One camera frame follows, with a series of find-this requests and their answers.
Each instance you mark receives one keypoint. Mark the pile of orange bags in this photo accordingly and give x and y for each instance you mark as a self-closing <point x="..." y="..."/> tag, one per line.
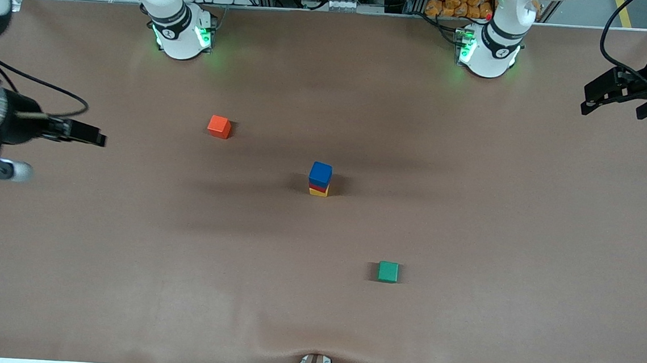
<point x="455" y="5"/>

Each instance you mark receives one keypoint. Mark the red wooden cube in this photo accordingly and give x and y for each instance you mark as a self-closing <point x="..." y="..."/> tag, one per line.
<point x="317" y="188"/>

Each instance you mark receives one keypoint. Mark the blue wooden cube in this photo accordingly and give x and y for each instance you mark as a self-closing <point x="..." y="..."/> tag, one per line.
<point x="320" y="174"/>

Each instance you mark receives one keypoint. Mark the yellow wooden cube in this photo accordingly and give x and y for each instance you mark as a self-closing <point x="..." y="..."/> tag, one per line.
<point x="318" y="193"/>

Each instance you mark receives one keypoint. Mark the white connector block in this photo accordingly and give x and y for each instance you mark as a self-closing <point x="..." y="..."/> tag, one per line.
<point x="342" y="4"/>

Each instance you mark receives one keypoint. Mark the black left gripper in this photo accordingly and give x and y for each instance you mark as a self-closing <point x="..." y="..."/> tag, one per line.
<point x="644" y="88"/>

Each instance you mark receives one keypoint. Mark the brown table mat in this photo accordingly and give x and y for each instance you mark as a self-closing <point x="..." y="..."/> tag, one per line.
<point x="315" y="295"/>

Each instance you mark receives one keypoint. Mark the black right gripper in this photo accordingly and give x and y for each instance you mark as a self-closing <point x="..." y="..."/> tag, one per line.
<point x="21" y="121"/>

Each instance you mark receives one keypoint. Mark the green wooden cube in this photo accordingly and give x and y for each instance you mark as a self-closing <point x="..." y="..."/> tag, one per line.
<point x="388" y="271"/>

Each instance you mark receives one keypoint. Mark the orange wooden cube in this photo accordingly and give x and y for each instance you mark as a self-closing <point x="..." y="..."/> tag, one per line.
<point x="219" y="127"/>

